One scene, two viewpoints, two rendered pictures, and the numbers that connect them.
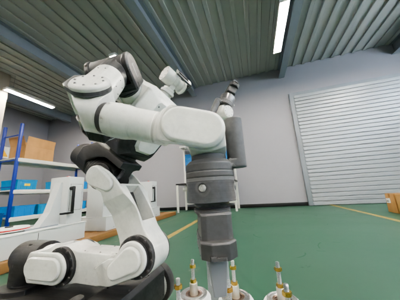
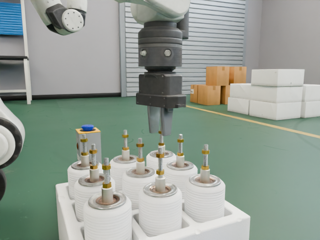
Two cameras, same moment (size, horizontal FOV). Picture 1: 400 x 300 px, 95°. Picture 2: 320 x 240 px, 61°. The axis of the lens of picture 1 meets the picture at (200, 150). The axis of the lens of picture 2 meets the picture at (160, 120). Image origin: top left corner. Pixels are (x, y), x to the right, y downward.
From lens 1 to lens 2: 0.35 m
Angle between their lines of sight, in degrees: 45
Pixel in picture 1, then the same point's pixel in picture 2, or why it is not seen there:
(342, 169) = not seen: hidden behind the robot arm
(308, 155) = (129, 35)
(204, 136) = (177, 5)
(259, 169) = (64, 45)
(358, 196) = not seen: hidden behind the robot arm
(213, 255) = (178, 103)
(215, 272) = (166, 119)
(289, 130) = not seen: outside the picture
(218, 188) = (178, 55)
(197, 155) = (161, 22)
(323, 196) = (137, 86)
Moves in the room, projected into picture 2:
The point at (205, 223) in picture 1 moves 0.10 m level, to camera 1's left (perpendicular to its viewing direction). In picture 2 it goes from (169, 82) to (124, 83)
